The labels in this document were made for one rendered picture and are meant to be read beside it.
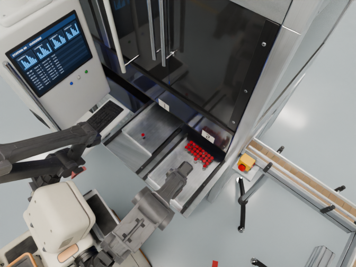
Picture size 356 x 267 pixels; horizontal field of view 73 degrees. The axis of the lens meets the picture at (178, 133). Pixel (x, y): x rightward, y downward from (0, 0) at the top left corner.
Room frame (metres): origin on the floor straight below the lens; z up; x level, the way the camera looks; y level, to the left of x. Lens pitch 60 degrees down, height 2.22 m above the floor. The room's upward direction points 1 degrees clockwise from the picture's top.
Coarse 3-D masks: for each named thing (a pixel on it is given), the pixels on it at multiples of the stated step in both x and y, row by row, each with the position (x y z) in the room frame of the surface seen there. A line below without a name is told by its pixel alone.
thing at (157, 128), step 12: (156, 108) 0.97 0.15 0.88; (132, 120) 0.85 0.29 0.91; (144, 120) 0.87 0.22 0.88; (156, 120) 0.87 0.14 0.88; (168, 120) 0.88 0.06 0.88; (180, 120) 0.88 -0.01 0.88; (132, 132) 0.78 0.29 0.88; (144, 132) 0.78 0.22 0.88; (156, 132) 0.78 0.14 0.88; (168, 132) 0.78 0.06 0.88; (144, 144) 0.69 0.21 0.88; (156, 144) 0.70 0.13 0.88
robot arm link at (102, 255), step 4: (104, 248) 0.07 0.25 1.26; (108, 248) 0.07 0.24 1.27; (100, 252) 0.06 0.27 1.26; (104, 252) 0.06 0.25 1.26; (108, 252) 0.06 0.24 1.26; (112, 252) 0.06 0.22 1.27; (100, 256) 0.05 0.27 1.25; (104, 256) 0.05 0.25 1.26; (108, 256) 0.05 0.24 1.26; (112, 256) 0.05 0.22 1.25; (116, 256) 0.05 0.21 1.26; (104, 260) 0.04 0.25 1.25; (108, 260) 0.04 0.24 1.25; (112, 260) 0.04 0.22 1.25; (108, 264) 0.02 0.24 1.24
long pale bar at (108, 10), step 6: (108, 0) 1.00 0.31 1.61; (108, 6) 1.00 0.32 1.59; (108, 12) 1.00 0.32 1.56; (108, 18) 1.00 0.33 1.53; (114, 24) 1.01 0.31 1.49; (114, 30) 1.00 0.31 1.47; (114, 36) 1.00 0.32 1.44; (114, 42) 1.00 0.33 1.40; (120, 48) 1.01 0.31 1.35; (120, 54) 1.00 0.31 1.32; (120, 60) 1.00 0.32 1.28; (120, 66) 1.00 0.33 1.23
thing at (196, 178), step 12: (180, 144) 0.69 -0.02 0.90; (168, 156) 0.61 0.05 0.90; (180, 156) 0.62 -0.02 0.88; (192, 156) 0.62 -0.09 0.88; (156, 168) 0.53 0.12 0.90; (168, 168) 0.54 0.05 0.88; (156, 180) 0.46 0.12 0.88; (192, 180) 0.47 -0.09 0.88; (204, 180) 0.46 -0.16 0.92; (180, 192) 0.39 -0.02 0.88; (192, 192) 0.40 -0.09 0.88; (180, 204) 0.32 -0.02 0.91
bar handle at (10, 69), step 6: (6, 66) 0.75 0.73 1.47; (12, 72) 0.75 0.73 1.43; (18, 78) 0.75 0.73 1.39; (24, 84) 0.76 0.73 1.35; (24, 90) 0.75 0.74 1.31; (30, 90) 0.76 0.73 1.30; (30, 96) 0.75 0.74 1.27; (36, 102) 0.75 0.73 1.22; (42, 108) 0.75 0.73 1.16; (48, 114) 0.75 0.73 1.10; (54, 120) 0.76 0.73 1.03; (54, 126) 0.75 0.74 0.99
